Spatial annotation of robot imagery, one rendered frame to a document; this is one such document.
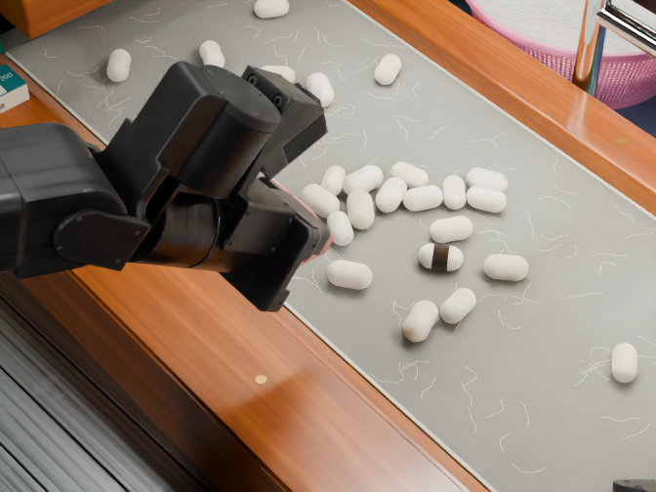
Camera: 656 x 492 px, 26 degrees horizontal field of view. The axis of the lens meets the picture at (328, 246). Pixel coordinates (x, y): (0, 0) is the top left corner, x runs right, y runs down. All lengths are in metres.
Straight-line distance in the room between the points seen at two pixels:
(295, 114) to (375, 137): 0.40
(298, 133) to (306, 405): 0.23
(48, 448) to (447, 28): 0.54
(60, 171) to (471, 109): 0.58
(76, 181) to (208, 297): 0.33
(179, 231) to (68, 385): 0.36
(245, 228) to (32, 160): 0.15
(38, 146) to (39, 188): 0.04
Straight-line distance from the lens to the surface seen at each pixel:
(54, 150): 0.82
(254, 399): 1.04
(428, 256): 1.15
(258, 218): 0.89
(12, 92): 1.28
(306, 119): 0.89
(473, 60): 1.32
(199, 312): 1.10
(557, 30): 1.41
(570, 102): 1.29
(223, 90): 0.83
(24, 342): 1.23
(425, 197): 1.20
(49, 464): 1.15
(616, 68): 1.36
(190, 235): 0.87
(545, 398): 1.09
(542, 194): 1.23
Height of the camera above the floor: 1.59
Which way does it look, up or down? 47 degrees down
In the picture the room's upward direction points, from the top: straight up
